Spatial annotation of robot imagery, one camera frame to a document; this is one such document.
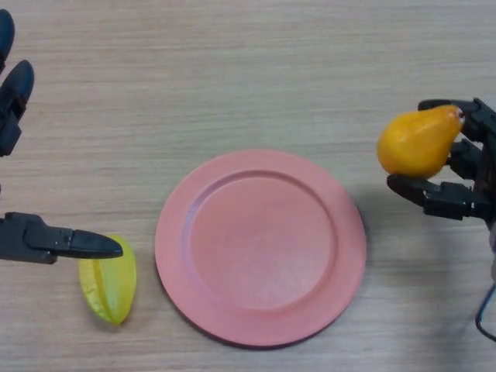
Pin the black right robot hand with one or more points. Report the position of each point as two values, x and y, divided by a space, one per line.
445 199

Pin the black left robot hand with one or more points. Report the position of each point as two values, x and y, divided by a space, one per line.
23 240

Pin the yellow pear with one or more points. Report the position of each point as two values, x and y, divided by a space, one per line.
416 141

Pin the pink round plate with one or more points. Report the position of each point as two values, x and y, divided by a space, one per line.
259 248

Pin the yellow starfruit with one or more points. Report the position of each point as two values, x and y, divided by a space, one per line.
112 292

